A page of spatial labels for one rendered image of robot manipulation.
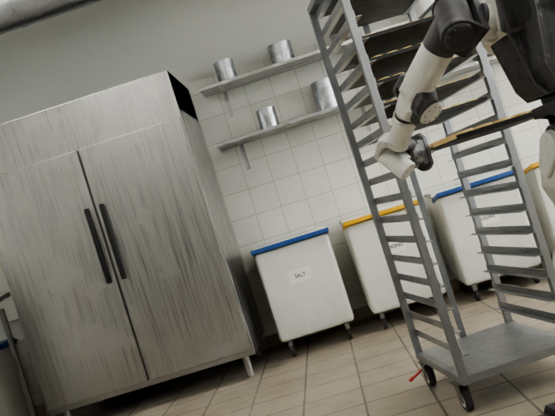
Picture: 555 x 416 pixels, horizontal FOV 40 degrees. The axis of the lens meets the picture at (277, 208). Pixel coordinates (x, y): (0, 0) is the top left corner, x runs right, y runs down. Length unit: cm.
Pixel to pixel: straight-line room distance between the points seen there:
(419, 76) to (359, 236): 302
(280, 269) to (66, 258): 139
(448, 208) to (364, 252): 62
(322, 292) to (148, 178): 137
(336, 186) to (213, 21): 156
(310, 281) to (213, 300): 67
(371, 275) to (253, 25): 211
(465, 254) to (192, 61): 247
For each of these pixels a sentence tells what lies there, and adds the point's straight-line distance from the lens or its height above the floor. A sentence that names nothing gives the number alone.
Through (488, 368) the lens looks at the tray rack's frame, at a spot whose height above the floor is 15.
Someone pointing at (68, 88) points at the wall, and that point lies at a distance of 604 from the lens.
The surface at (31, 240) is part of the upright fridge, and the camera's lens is 510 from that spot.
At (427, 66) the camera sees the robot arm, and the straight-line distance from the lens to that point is 207.
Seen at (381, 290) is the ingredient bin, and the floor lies 26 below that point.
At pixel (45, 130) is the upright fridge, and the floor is 192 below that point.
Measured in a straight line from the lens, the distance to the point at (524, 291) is 336.
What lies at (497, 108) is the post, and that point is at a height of 108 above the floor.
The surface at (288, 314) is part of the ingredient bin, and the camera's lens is 506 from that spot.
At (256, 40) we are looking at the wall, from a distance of 582.
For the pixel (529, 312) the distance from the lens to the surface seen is 339.
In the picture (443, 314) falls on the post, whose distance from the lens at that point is 295.
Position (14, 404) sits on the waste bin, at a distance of 582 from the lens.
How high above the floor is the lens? 95
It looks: 1 degrees up
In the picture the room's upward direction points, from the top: 17 degrees counter-clockwise
